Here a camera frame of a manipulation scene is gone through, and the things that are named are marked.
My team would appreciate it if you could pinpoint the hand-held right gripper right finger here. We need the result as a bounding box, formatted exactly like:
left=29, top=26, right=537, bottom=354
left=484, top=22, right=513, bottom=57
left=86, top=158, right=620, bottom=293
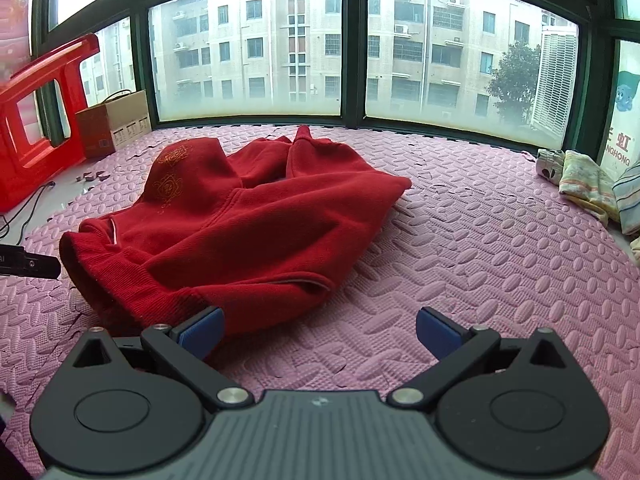
left=387, top=306, right=572, bottom=409

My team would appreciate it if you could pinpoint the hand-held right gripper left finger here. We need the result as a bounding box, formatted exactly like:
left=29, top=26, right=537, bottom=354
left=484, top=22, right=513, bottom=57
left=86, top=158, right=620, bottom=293
left=67, top=306, right=253, bottom=409

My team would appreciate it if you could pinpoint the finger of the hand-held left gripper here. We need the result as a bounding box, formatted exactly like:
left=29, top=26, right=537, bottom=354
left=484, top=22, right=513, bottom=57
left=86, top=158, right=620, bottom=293
left=0, top=244, right=62, bottom=279

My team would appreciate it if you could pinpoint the red hooded sweater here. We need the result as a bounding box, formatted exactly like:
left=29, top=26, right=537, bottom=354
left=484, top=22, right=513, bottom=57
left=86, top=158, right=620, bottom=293
left=59, top=125, right=413, bottom=356

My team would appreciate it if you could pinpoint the pink foam floor mat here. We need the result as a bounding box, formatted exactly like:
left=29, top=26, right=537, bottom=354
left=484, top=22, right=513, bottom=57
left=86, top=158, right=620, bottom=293
left=0, top=125, right=640, bottom=480

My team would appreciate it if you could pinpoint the brown cardboard box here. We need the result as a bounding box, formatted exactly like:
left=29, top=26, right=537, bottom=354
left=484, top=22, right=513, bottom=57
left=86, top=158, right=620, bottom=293
left=75, top=89, right=153, bottom=160

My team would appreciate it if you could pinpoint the red plastic stool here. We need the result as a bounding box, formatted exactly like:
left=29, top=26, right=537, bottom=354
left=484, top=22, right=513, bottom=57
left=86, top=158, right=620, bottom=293
left=0, top=33, right=101, bottom=213

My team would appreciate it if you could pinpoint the yellow floral cloth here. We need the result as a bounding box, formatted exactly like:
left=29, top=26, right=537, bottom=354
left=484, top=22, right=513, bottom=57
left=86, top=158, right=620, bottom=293
left=558, top=150, right=621, bottom=226

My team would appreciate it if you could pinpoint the blue striped cloth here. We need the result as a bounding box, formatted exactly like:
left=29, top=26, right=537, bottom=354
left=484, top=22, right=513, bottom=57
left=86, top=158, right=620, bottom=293
left=612, top=160, right=640, bottom=236

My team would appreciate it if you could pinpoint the green tree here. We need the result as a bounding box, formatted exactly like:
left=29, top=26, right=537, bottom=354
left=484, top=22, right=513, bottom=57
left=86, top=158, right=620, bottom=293
left=487, top=40, right=543, bottom=126

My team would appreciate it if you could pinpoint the white louvred outdoor cage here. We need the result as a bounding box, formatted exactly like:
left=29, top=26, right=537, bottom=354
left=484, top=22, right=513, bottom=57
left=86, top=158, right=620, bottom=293
left=530, top=27, right=579, bottom=137

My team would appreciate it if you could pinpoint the white cartoon banner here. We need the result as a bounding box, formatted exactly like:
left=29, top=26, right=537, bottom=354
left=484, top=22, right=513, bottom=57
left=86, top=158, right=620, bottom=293
left=597, top=40, right=640, bottom=181

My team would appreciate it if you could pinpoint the beige apartment building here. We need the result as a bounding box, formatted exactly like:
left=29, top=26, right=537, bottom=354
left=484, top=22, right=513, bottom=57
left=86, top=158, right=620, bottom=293
left=80, top=0, right=591, bottom=121

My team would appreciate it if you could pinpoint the black power cable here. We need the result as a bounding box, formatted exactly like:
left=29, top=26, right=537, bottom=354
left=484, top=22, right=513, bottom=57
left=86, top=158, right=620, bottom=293
left=0, top=180, right=57, bottom=241

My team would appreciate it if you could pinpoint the pink wall poster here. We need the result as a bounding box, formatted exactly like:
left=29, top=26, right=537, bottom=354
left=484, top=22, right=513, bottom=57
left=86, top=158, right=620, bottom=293
left=0, top=0, right=38, bottom=86

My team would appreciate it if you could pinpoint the dark green window frame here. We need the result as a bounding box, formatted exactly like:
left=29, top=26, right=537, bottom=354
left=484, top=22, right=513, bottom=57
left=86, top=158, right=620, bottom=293
left=30, top=0, right=640, bottom=151

